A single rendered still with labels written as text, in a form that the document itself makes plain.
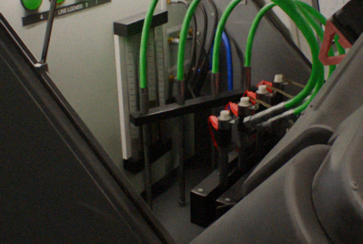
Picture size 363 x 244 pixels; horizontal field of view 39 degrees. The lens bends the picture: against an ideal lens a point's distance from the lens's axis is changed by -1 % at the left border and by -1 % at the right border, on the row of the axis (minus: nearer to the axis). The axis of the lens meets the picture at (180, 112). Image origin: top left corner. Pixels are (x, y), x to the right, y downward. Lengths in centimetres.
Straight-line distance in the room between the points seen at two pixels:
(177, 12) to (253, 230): 113
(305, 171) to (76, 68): 91
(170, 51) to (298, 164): 113
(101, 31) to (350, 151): 95
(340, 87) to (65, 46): 81
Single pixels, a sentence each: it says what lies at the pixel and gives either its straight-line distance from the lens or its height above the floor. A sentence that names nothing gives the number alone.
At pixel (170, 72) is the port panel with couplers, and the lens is 131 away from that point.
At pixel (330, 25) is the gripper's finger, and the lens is 64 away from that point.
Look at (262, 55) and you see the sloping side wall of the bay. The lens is 129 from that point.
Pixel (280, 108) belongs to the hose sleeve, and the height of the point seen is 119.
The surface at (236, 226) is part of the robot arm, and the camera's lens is 19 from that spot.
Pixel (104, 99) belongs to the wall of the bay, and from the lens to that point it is 114.
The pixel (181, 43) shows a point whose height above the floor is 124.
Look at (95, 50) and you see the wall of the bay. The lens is 109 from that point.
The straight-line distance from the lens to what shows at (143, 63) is 108.
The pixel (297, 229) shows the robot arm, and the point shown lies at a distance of 17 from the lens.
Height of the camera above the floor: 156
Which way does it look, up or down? 24 degrees down
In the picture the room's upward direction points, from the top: 1 degrees counter-clockwise
